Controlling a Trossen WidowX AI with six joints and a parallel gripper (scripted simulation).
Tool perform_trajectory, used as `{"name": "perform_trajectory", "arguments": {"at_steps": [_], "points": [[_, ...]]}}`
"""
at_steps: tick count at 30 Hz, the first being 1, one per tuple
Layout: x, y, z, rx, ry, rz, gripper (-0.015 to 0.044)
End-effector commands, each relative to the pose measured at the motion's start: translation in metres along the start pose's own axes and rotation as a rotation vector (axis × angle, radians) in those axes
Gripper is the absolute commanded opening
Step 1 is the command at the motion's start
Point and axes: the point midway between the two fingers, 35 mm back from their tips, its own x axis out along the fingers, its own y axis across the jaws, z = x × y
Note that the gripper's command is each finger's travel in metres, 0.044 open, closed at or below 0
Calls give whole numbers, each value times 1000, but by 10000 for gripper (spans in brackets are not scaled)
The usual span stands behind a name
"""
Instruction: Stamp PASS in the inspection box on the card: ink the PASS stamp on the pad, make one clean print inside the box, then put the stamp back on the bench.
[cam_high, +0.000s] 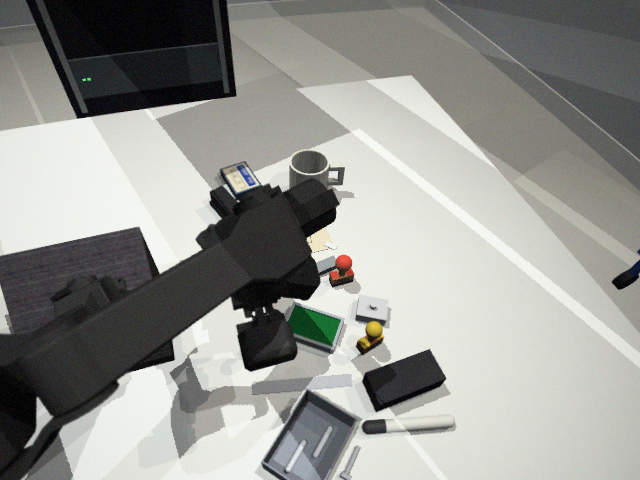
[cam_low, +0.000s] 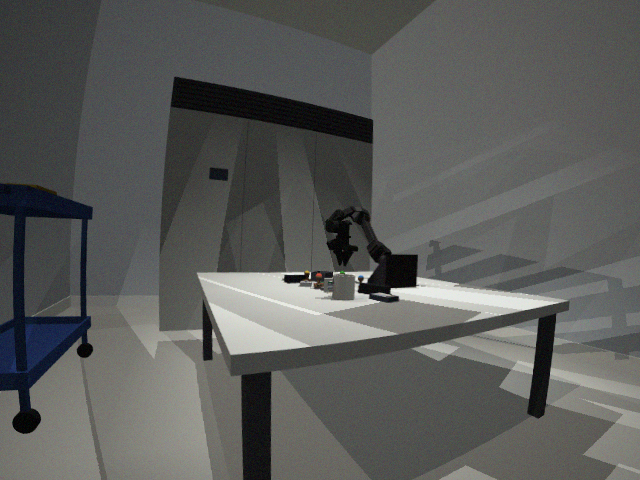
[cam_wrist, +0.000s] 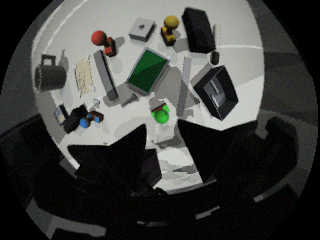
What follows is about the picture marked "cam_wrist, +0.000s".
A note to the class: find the stamp with blue knob handle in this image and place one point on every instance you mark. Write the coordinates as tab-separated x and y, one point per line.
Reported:
85	122

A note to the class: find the white cylinder with black end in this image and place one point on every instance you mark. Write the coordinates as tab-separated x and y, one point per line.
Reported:
216	38

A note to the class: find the green rubber stamp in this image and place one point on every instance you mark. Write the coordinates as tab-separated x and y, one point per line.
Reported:
161	113

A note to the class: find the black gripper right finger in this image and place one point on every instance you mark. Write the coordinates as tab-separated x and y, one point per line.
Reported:
208	147

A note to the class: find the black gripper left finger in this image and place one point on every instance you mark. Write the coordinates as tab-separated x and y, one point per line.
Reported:
124	158

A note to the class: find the red rubber stamp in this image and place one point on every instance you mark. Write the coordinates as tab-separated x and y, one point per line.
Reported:
100	38

